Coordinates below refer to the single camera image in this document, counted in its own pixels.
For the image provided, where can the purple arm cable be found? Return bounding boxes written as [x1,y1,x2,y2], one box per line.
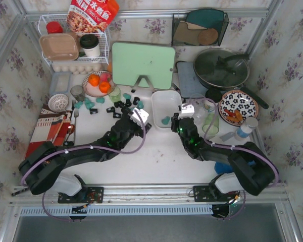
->
[20,109,147,222]
[189,98,281,221]

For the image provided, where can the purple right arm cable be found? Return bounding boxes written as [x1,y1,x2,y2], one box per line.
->
[189,98,281,221]

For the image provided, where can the white wire rack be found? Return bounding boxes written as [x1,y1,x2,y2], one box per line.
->
[37,14,111,66]

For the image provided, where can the black mesh organizer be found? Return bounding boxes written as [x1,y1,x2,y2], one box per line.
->
[171,8,229,46]

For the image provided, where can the round cork coaster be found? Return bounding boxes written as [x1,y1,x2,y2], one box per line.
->
[197,28,219,45]

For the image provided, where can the green translucent cup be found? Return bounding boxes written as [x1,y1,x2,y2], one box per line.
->
[108,86,121,103]

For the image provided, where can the black frying pan with lid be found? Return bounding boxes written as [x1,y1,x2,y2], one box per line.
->
[193,48,269,109]

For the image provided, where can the floral patterned plate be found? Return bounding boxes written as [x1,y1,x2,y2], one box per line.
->
[218,90,259,127]

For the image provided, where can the clear lidded container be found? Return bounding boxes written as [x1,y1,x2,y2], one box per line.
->
[49,72,72,96]

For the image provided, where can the white coffee cup black lid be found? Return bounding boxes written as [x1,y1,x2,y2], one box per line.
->
[80,34,100,57]

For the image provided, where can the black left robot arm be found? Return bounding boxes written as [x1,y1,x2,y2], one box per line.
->
[18,108,152,195]

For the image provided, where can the grey glass cup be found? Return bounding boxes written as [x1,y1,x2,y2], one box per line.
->
[70,85,85,102]

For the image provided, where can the green cup right side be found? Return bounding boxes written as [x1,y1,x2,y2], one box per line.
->
[202,112,219,135]

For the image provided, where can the striped red cloth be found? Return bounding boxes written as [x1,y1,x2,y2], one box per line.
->
[25,104,72,158]

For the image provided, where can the green cutting board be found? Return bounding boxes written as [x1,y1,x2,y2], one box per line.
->
[112,42,175,90]

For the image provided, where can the blue sponge cloth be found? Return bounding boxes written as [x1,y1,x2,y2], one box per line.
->
[214,162,233,175]

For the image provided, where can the brown square container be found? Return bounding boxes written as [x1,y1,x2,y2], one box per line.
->
[39,33,79,61]

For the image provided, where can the red snack bag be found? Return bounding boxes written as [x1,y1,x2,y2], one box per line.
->
[66,0,120,33]

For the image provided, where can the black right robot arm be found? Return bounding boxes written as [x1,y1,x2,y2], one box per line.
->
[171,113,279,200]

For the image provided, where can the teal coffee capsule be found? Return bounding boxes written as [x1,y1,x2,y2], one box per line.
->
[161,116,171,126]

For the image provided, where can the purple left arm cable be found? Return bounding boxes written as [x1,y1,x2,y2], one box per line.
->
[20,109,147,222]

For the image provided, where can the red jar lid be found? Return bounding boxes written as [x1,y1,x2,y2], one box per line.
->
[46,21,63,34]

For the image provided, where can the white round strainer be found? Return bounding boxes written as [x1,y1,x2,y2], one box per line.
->
[48,94,69,112]

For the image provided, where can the egg carton tray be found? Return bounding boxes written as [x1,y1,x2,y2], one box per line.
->
[52,62,108,75]

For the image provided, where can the black coffee capsule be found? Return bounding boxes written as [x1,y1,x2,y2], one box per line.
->
[106,106,116,113]
[113,112,122,118]

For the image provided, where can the grey blue rectangular tray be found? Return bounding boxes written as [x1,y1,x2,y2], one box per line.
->
[175,61,207,98]

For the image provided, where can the white storage basket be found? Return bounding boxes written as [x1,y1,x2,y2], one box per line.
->
[151,90,182,132]

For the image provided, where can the white bottle blue label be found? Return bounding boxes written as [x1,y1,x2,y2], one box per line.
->
[235,117,258,141]

